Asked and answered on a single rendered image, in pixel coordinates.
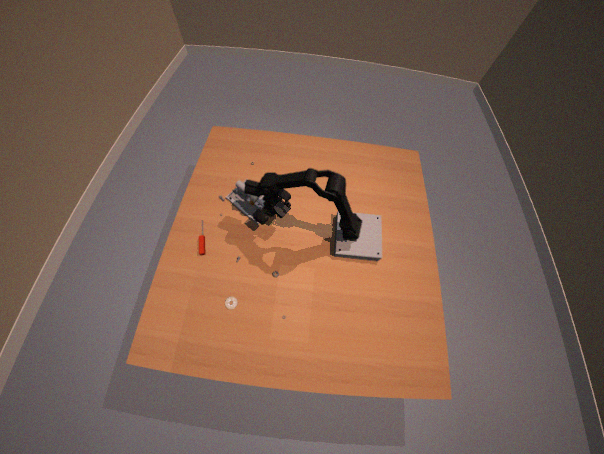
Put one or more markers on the red screwdriver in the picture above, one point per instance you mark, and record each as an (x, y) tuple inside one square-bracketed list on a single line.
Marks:
[(202, 243)]

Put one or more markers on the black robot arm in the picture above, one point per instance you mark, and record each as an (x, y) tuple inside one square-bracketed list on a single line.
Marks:
[(272, 184)]

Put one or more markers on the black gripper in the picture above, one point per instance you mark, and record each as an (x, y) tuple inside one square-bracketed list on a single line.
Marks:
[(260, 215)]

